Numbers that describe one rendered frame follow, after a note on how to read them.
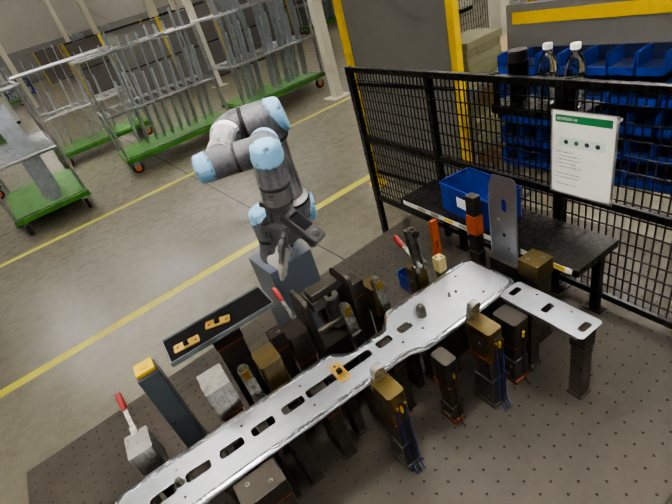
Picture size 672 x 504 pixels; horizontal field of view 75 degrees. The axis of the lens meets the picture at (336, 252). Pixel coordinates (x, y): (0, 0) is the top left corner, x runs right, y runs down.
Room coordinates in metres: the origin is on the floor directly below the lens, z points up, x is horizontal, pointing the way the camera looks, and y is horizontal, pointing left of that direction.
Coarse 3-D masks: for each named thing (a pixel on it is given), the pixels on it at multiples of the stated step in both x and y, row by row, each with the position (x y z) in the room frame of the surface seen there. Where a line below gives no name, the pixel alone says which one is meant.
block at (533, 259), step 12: (528, 252) 1.16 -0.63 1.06; (540, 252) 1.14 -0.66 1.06; (528, 264) 1.10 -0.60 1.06; (540, 264) 1.08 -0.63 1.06; (552, 264) 1.10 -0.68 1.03; (528, 276) 1.10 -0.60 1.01; (540, 276) 1.08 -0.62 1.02; (540, 288) 1.08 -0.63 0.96; (540, 324) 1.08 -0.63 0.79; (540, 336) 1.08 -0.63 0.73
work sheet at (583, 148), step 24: (552, 120) 1.35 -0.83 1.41; (576, 120) 1.28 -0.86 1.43; (600, 120) 1.21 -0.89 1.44; (552, 144) 1.35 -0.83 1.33; (576, 144) 1.27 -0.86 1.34; (600, 144) 1.20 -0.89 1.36; (552, 168) 1.35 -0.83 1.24; (576, 168) 1.27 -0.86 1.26; (600, 168) 1.19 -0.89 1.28; (576, 192) 1.27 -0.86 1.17; (600, 192) 1.19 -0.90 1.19
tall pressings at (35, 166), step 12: (0, 108) 6.36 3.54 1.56; (0, 120) 6.31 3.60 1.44; (12, 120) 6.62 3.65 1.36; (0, 132) 6.39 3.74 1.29; (12, 132) 6.31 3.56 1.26; (12, 144) 6.26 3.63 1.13; (24, 144) 6.32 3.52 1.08; (24, 156) 6.27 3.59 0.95; (36, 156) 6.32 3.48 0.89; (36, 168) 6.27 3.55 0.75; (36, 180) 6.22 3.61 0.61; (48, 180) 6.27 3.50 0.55; (48, 192) 6.22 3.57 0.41
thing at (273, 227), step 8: (264, 208) 1.01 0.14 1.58; (272, 208) 0.97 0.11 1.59; (280, 208) 0.96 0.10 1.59; (288, 208) 0.97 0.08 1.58; (272, 216) 1.01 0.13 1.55; (264, 224) 1.02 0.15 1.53; (272, 224) 1.00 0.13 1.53; (280, 224) 0.99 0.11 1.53; (264, 232) 1.01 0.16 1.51; (272, 232) 0.99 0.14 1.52; (280, 232) 0.98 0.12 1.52; (288, 232) 0.97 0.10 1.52; (264, 240) 1.01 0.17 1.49; (272, 240) 1.00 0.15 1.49; (288, 240) 0.96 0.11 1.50; (296, 240) 0.99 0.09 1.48
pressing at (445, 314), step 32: (448, 288) 1.17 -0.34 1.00; (480, 288) 1.13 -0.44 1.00; (384, 320) 1.11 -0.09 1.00; (416, 320) 1.07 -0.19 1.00; (448, 320) 1.03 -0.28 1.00; (352, 352) 1.01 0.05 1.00; (384, 352) 0.98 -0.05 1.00; (416, 352) 0.95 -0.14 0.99; (288, 384) 0.97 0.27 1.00; (352, 384) 0.89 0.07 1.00; (256, 416) 0.89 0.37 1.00; (288, 416) 0.85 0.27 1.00; (320, 416) 0.82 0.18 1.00; (192, 448) 0.84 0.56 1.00; (224, 448) 0.81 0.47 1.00; (256, 448) 0.78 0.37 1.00; (160, 480) 0.77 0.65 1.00; (224, 480) 0.72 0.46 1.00
